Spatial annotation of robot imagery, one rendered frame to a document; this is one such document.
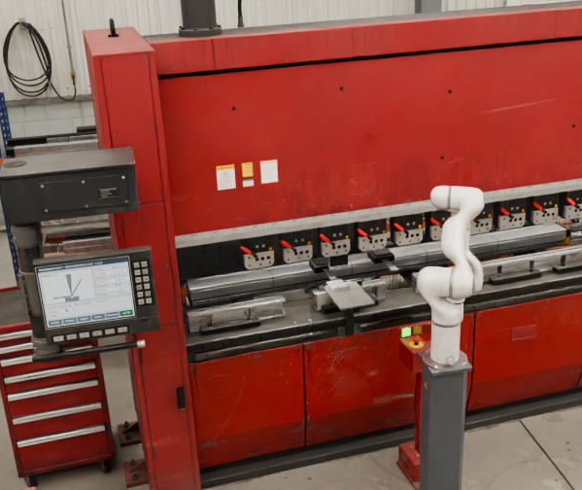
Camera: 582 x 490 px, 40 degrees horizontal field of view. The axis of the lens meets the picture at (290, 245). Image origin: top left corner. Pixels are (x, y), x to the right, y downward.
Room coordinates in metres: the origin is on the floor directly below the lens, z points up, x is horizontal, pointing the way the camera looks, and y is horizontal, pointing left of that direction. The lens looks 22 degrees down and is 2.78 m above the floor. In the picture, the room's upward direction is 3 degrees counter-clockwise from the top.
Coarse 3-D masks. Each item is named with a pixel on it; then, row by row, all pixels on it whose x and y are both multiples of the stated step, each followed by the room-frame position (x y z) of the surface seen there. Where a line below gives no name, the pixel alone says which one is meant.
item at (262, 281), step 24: (480, 240) 4.28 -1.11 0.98; (504, 240) 4.28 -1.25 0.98; (528, 240) 4.32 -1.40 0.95; (552, 240) 4.36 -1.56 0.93; (288, 264) 4.06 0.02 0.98; (360, 264) 4.05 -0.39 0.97; (384, 264) 4.08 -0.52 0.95; (408, 264) 4.12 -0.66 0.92; (432, 264) 4.16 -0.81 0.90; (192, 288) 3.81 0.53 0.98; (216, 288) 3.83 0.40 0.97; (240, 288) 3.86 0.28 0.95; (264, 288) 3.90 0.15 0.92; (288, 288) 3.93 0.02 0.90
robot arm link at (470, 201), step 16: (464, 192) 3.18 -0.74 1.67; (480, 192) 3.17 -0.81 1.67; (464, 208) 3.13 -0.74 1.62; (480, 208) 3.14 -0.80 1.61; (448, 224) 3.10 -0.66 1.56; (464, 224) 3.09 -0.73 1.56; (448, 240) 3.04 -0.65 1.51; (464, 240) 3.06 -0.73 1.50; (448, 256) 3.02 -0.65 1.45; (464, 256) 2.99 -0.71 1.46; (464, 272) 2.91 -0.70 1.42; (464, 288) 2.87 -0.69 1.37
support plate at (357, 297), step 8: (328, 288) 3.70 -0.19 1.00; (352, 288) 3.69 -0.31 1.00; (360, 288) 3.69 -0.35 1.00; (336, 296) 3.61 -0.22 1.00; (344, 296) 3.60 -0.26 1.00; (352, 296) 3.60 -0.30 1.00; (360, 296) 3.60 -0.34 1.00; (368, 296) 3.59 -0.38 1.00; (336, 304) 3.52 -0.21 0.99; (344, 304) 3.51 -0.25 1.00; (352, 304) 3.50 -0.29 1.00; (360, 304) 3.50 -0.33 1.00; (368, 304) 3.51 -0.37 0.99
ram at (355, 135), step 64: (320, 64) 3.70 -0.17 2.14; (384, 64) 3.79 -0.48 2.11; (448, 64) 3.87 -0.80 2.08; (512, 64) 3.96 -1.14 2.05; (576, 64) 4.06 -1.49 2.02; (192, 128) 3.54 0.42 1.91; (256, 128) 3.62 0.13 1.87; (320, 128) 3.70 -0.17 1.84; (384, 128) 3.79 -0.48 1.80; (448, 128) 3.88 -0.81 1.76; (512, 128) 3.97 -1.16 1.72; (576, 128) 4.07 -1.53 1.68; (192, 192) 3.54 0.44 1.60; (256, 192) 3.61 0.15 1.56; (320, 192) 3.70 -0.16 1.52; (384, 192) 3.79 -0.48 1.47
